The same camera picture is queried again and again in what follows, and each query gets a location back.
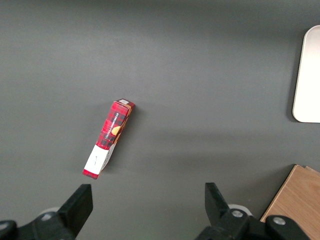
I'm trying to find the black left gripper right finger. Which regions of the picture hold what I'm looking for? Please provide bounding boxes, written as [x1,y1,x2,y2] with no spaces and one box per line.
[194,182,310,240]

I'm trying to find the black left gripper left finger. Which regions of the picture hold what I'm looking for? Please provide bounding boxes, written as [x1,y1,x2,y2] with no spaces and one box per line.
[0,184,94,240]

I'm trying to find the wooden board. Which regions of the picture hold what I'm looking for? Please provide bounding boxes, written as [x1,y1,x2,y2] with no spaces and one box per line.
[259,164,320,240]

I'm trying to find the red tartan shortbread box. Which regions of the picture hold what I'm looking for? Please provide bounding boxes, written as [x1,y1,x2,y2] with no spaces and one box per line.
[82,98,136,181]

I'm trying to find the white plastic tray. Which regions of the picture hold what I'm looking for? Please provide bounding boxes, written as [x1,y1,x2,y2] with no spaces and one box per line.
[292,25,320,123]

